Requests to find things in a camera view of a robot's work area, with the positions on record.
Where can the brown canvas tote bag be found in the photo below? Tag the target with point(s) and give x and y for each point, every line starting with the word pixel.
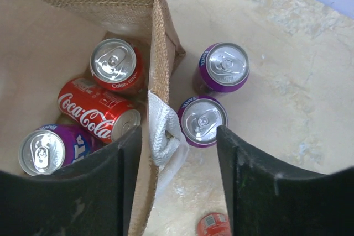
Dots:
pixel 44 43

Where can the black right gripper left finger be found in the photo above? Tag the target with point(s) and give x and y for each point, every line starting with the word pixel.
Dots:
pixel 91 197

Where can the red cola can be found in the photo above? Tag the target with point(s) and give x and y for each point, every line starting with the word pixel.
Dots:
pixel 102 113
pixel 214 224
pixel 117 65

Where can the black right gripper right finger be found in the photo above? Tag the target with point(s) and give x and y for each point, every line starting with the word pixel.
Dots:
pixel 267 196

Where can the purple soda can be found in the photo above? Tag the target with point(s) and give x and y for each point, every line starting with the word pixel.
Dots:
pixel 223 68
pixel 53 146
pixel 199 117

